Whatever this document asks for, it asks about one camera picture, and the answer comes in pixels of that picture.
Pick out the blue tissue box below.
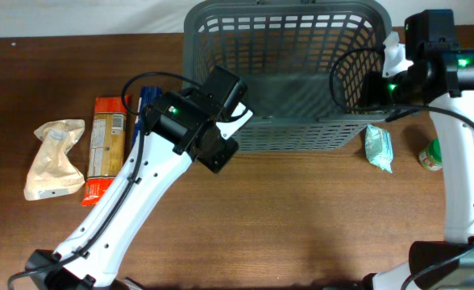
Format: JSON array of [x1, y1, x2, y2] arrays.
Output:
[[131, 85, 164, 148]]

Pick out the orange spaghetti packet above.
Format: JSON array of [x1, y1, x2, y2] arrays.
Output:
[[81, 97, 127, 206]]

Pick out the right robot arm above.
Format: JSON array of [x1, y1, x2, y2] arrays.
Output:
[[359, 10, 474, 289]]

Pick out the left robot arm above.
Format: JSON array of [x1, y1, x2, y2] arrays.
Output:
[[26, 92, 253, 289]]

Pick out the pale green wipes packet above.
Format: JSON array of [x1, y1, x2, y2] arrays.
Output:
[[365, 124, 393, 173]]

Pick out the green lid jar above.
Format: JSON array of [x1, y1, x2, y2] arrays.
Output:
[[418, 139, 443, 171]]

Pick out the grey plastic basket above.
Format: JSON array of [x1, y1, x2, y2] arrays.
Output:
[[183, 1, 392, 152]]

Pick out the beige paper pouch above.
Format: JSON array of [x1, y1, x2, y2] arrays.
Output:
[[23, 119, 85, 201]]

